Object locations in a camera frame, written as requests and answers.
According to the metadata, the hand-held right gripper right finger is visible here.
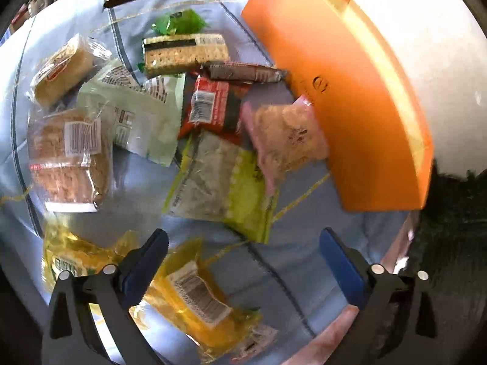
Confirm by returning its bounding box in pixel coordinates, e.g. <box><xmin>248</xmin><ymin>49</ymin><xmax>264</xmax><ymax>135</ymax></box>
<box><xmin>319</xmin><ymin>227</ymin><xmax>447</xmax><ymax>365</ymax></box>

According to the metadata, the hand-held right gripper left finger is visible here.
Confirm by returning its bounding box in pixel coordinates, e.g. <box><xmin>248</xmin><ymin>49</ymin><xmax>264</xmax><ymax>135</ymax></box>
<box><xmin>41</xmin><ymin>229</ymin><xmax>169</xmax><ymax>365</ymax></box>

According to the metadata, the yellow soft bread packet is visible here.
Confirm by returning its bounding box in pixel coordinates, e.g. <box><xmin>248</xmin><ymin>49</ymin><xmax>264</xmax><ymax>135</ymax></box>
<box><xmin>41</xmin><ymin>218</ymin><xmax>141</xmax><ymax>293</ymax></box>

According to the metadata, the orange cardboard box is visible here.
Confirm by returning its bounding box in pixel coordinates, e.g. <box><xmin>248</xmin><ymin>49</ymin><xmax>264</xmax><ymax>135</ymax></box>
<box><xmin>241</xmin><ymin>0</ymin><xmax>434</xmax><ymax>212</ymax></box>

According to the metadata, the yellow cake packet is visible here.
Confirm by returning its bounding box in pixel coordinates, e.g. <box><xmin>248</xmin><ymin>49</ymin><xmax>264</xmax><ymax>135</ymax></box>
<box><xmin>131</xmin><ymin>238</ymin><xmax>263</xmax><ymax>363</ymax></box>

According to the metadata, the green crumpled wrapper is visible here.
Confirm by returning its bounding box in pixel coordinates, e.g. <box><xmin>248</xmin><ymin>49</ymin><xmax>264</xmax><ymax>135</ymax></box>
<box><xmin>151</xmin><ymin>9</ymin><xmax>209</xmax><ymax>36</ymax></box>

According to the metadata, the clear cracker packet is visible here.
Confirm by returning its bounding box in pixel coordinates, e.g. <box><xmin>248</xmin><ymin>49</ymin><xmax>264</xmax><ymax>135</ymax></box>
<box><xmin>142</xmin><ymin>33</ymin><xmax>231</xmax><ymax>78</ymax></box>

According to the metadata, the yellow green snack packet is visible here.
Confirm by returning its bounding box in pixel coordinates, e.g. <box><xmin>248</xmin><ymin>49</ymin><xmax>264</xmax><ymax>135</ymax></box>
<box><xmin>163</xmin><ymin>129</ymin><xmax>280</xmax><ymax>244</ymax></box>

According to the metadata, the small white snack packet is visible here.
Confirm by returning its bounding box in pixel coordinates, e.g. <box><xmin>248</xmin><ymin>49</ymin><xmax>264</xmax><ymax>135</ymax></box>
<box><xmin>224</xmin><ymin>321</ymin><xmax>279</xmax><ymax>363</ymax></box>

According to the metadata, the dark carved wooden bench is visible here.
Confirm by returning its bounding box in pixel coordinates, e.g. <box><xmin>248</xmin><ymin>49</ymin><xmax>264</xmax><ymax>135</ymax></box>
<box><xmin>396</xmin><ymin>156</ymin><xmax>487</xmax><ymax>365</ymax></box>

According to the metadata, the round brown bread packet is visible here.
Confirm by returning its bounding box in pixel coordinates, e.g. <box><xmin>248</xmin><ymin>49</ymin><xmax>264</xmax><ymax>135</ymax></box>
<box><xmin>27</xmin><ymin>107</ymin><xmax>114</xmax><ymax>214</ymax></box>

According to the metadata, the brown wrapper bar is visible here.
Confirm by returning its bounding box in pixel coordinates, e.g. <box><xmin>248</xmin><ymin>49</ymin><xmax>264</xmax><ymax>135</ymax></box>
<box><xmin>201</xmin><ymin>61</ymin><xmax>290</xmax><ymax>83</ymax></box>

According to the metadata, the pale green snack packet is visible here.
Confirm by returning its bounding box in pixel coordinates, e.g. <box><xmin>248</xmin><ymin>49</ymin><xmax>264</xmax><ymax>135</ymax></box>
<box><xmin>77</xmin><ymin>59</ymin><xmax>186</xmax><ymax>167</ymax></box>

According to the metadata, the pink bread packet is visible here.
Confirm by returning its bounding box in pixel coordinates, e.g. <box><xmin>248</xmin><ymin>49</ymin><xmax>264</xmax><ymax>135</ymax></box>
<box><xmin>241</xmin><ymin>95</ymin><xmax>330</xmax><ymax>194</ymax></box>

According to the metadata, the red snack bag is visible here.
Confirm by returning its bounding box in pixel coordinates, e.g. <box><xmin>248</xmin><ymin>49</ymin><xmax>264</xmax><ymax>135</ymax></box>
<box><xmin>177</xmin><ymin>74</ymin><xmax>252</xmax><ymax>139</ymax></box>

